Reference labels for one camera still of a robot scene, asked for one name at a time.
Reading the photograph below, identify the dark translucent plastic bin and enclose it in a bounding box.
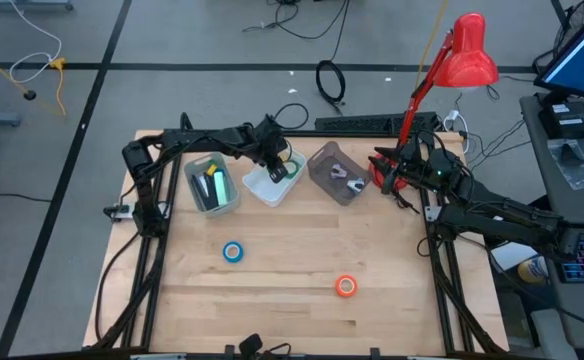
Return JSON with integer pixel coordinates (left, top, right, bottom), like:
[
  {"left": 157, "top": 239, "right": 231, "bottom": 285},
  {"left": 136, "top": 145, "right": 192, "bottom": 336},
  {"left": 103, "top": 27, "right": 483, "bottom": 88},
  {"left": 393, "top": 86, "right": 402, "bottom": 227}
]
[{"left": 306, "top": 140, "right": 373, "bottom": 207}]

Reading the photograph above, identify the mint green stapler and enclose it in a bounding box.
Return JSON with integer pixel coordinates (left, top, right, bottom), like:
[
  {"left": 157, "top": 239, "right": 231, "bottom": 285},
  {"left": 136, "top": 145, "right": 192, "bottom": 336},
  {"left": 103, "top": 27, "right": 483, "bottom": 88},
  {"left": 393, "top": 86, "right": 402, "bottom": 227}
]
[{"left": 213, "top": 182, "right": 231, "bottom": 207}]

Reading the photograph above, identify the green tape roll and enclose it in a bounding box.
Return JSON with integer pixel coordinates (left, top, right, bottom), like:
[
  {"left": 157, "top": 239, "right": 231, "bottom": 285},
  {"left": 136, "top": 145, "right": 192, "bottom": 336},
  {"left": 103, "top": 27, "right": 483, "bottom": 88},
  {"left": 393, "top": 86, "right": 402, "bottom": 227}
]
[{"left": 280, "top": 158, "right": 303, "bottom": 181}]

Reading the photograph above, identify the black device with cable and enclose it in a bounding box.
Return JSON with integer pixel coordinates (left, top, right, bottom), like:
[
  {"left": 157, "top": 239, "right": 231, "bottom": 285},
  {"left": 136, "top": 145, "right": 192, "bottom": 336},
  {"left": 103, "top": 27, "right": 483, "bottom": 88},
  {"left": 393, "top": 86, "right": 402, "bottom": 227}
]
[{"left": 238, "top": 333, "right": 293, "bottom": 360}]

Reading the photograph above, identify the orange tape roll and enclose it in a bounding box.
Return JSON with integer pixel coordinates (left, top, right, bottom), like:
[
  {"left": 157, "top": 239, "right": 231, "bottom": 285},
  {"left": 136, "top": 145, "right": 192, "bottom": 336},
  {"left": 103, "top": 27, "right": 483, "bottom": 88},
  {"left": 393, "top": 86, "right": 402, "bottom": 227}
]
[{"left": 334, "top": 274, "right": 359, "bottom": 299}]

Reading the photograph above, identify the black mini computer box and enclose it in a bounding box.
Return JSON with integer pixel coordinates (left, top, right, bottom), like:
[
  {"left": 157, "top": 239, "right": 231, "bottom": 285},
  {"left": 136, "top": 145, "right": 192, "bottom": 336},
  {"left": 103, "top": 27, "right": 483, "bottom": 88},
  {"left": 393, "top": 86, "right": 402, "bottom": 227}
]
[{"left": 538, "top": 99, "right": 584, "bottom": 140}]

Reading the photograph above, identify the clear plastic bag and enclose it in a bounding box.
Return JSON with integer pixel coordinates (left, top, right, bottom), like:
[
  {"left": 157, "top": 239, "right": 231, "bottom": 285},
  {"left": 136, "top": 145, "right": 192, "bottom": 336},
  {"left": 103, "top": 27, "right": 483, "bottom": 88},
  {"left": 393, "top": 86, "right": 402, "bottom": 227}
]
[{"left": 546, "top": 138, "right": 584, "bottom": 191}]

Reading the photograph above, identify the black keyboard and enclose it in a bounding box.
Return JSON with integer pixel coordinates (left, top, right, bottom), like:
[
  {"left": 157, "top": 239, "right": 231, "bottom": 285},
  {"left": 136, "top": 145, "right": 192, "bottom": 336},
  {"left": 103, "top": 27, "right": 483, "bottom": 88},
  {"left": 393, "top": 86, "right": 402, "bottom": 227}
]
[{"left": 314, "top": 111, "right": 441, "bottom": 134}]

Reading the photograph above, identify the white paper sheet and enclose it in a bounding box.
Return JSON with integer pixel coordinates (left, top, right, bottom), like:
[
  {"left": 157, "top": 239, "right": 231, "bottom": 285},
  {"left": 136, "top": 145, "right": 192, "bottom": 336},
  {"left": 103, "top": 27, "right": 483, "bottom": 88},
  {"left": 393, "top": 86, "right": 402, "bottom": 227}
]
[{"left": 489, "top": 242, "right": 541, "bottom": 272}]

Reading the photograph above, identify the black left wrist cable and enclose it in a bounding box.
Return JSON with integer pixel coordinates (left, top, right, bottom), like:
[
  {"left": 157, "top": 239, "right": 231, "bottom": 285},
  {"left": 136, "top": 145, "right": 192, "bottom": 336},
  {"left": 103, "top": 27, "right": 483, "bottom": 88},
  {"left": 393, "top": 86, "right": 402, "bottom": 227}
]
[{"left": 271, "top": 102, "right": 311, "bottom": 131}]

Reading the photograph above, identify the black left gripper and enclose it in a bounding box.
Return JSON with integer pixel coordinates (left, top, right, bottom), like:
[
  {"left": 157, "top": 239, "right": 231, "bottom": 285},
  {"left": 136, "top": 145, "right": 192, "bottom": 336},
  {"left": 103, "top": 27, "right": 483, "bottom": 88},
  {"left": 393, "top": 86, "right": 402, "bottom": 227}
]
[{"left": 253, "top": 115, "right": 294, "bottom": 185}]

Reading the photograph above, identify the grey computer desk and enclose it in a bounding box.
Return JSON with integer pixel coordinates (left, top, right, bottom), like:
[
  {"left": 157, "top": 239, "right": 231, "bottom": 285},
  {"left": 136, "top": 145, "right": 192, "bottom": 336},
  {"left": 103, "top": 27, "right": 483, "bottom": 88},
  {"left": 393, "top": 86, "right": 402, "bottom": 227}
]
[{"left": 519, "top": 92, "right": 584, "bottom": 351}]

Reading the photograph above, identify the yellow floor cable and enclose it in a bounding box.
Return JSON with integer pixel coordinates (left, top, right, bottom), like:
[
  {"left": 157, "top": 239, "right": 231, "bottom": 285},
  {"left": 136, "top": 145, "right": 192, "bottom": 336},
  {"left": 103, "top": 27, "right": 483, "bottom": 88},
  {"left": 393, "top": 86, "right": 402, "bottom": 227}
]
[{"left": 0, "top": 43, "right": 68, "bottom": 117}]

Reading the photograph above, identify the white power plug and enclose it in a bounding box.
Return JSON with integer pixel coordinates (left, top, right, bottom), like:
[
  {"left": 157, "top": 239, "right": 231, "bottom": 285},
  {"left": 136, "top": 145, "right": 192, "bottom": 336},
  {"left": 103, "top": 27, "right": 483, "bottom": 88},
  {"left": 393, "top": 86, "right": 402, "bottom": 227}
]
[{"left": 442, "top": 109, "right": 468, "bottom": 131}]

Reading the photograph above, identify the coiled black floor cable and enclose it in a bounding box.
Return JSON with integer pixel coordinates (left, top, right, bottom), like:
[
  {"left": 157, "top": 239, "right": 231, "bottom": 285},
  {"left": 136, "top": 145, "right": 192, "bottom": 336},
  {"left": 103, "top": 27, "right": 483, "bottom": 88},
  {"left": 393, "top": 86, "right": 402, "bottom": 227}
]
[{"left": 314, "top": 59, "right": 347, "bottom": 109}]

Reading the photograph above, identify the computer monitor blue screen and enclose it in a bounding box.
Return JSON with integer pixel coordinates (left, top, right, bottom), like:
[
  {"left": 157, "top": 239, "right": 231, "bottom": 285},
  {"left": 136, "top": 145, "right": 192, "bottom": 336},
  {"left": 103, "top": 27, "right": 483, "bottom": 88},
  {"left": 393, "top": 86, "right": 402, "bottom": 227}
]
[{"left": 534, "top": 0, "right": 584, "bottom": 104}]

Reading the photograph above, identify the white floor cable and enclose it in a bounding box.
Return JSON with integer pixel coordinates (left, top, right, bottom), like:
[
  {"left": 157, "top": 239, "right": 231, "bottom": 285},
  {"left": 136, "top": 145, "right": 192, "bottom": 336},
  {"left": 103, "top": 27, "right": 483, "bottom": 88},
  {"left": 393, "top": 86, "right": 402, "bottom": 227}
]
[{"left": 9, "top": 0, "right": 64, "bottom": 84}]

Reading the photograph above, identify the light grey plastic bin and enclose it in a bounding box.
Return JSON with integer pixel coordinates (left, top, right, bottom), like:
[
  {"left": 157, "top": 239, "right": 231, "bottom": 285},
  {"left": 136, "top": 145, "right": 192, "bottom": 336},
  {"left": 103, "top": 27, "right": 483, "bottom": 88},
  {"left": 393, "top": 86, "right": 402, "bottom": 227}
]
[{"left": 183, "top": 151, "right": 242, "bottom": 218}]

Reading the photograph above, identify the yellow hanging cable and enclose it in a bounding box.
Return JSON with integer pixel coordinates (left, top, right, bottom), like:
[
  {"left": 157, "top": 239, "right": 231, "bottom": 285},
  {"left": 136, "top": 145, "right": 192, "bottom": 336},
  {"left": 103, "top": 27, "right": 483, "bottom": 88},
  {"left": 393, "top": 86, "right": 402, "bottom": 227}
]
[{"left": 414, "top": 0, "right": 449, "bottom": 89}]

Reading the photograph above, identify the yellow round container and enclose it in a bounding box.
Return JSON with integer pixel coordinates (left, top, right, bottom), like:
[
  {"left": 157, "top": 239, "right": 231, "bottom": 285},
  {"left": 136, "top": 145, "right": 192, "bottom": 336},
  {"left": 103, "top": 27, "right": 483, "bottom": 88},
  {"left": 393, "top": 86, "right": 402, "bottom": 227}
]
[{"left": 517, "top": 254, "right": 548, "bottom": 285}]

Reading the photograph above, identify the black floor fan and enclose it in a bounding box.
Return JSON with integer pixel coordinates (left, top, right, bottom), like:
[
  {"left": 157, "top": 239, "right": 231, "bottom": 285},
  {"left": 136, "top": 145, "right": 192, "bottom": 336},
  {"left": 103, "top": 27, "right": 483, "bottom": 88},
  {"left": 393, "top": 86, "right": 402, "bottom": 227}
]
[{"left": 554, "top": 0, "right": 584, "bottom": 51}]

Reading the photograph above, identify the white plastic bin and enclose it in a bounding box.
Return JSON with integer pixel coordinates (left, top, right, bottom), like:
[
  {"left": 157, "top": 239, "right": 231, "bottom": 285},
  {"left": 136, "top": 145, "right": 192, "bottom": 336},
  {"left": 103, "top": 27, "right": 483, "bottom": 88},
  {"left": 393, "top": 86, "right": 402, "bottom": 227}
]
[{"left": 241, "top": 147, "right": 308, "bottom": 209}]

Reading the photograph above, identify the blue tape roll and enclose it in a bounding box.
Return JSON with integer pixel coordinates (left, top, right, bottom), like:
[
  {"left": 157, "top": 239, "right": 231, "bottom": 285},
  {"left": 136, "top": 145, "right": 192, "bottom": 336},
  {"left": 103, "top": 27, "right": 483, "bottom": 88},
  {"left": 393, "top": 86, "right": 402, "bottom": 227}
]
[{"left": 222, "top": 241, "right": 245, "bottom": 264}]

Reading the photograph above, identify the red desk lamp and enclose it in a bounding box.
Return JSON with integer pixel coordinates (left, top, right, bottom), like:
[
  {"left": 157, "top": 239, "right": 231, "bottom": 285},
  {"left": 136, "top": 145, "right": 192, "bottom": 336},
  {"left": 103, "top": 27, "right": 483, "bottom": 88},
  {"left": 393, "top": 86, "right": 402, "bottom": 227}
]
[{"left": 369, "top": 12, "right": 501, "bottom": 191}]

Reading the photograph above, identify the black metal table frame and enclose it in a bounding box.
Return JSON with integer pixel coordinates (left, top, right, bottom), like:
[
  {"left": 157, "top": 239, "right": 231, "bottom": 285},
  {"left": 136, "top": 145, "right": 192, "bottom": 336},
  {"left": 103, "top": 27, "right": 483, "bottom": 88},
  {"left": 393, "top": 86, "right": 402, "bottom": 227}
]
[{"left": 91, "top": 112, "right": 508, "bottom": 359}]

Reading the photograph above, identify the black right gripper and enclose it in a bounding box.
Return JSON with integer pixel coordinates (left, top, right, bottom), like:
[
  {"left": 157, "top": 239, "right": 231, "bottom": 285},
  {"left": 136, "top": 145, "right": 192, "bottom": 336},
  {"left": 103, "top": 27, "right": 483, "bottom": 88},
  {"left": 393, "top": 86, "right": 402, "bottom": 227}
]
[{"left": 372, "top": 143, "right": 439, "bottom": 196}]

